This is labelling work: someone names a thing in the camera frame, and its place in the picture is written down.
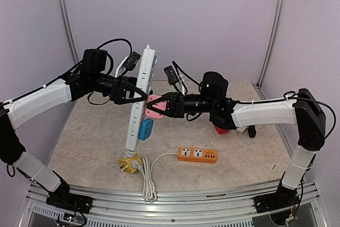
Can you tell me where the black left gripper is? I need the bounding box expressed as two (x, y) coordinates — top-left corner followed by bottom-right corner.
(91, 71), (152, 103)

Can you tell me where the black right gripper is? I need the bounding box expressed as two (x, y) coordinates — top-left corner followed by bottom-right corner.
(146, 91), (216, 118)

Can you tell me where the long white power strip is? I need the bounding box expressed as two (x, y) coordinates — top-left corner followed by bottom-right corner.
(124, 45), (159, 152)

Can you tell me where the pink plug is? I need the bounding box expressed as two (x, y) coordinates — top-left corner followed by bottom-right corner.
(144, 95), (167, 119)

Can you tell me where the blue plug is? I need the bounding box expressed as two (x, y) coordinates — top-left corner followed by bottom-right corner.
(139, 119), (154, 141)

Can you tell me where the orange power strip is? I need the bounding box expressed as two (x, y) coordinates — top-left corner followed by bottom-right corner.
(177, 147), (218, 164)

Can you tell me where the red cube socket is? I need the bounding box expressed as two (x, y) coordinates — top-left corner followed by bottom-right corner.
(214, 126), (230, 136)

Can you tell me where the white plug adapter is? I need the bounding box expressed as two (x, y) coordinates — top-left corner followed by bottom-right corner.
(236, 127), (248, 133)

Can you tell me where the black plug with cable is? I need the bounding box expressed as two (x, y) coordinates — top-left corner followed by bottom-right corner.
(248, 125), (257, 138)

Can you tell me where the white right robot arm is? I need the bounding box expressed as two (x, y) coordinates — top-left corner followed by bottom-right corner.
(146, 71), (329, 208)

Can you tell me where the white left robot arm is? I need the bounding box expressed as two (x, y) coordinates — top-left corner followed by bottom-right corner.
(1, 46), (152, 208)

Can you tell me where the yellow cube socket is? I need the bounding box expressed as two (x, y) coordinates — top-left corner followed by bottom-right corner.
(118, 152), (142, 174)

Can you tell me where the small circuit board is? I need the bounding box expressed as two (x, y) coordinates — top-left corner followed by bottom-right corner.
(55, 213), (79, 224)

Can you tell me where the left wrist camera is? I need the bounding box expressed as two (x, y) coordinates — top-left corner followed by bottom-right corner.
(115, 51), (141, 78)

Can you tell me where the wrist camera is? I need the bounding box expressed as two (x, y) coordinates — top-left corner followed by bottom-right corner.
(115, 51), (141, 78)
(164, 65), (188, 95)

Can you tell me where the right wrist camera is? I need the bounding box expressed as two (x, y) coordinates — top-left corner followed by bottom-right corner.
(164, 65), (188, 95)

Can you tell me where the white bundled cable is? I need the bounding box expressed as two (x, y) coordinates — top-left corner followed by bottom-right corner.
(121, 149), (179, 201)

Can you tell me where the right aluminium corner post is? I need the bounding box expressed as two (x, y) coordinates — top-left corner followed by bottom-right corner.
(254, 0), (285, 91)

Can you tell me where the aluminium corner post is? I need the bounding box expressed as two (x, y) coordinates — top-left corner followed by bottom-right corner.
(254, 0), (285, 91)
(57, 0), (79, 64)

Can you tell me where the aluminium front rail frame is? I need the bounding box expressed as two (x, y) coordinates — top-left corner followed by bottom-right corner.
(17, 181), (330, 226)

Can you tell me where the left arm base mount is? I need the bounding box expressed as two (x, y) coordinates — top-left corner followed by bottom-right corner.
(46, 194), (93, 214)

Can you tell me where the left aluminium corner post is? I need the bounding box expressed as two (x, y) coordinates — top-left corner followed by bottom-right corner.
(57, 0), (79, 64)

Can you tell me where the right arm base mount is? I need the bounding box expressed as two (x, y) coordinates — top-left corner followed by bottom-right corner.
(254, 192), (300, 213)

